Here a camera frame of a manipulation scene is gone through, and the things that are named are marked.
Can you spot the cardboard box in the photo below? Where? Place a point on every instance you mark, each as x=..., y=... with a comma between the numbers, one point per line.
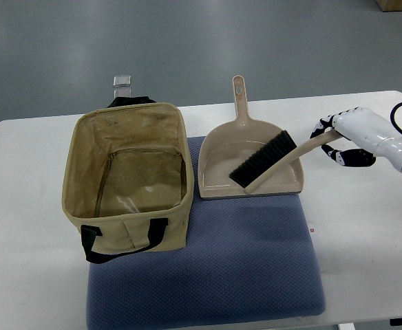
x=390, y=5

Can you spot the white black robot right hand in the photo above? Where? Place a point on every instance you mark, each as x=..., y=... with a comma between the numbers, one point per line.
x=374, y=136

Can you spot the blue seat cushion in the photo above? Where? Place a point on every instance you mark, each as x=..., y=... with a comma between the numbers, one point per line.
x=246, y=259

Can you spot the pink hand broom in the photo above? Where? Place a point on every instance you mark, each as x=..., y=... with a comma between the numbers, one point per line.
x=274, y=156

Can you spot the clear plastic clip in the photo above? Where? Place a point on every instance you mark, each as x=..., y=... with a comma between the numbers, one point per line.
x=122, y=86

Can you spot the yellow fabric bag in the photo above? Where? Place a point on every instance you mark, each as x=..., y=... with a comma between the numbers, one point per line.
x=129, y=184

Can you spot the pink plastic dustpan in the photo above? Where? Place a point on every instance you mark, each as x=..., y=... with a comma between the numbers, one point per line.
x=230, y=144

